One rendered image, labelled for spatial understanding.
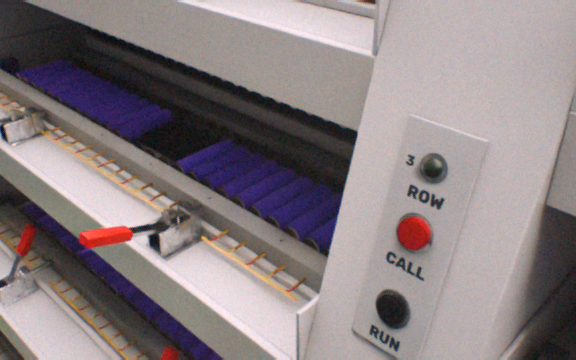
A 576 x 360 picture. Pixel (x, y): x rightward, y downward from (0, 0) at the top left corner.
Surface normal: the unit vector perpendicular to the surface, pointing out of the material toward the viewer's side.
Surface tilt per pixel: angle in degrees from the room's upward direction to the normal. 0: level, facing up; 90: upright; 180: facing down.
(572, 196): 107
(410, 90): 90
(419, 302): 90
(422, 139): 90
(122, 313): 17
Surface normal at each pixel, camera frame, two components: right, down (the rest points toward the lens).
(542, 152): -0.67, 0.12
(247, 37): -0.70, 0.38
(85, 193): -0.01, -0.85
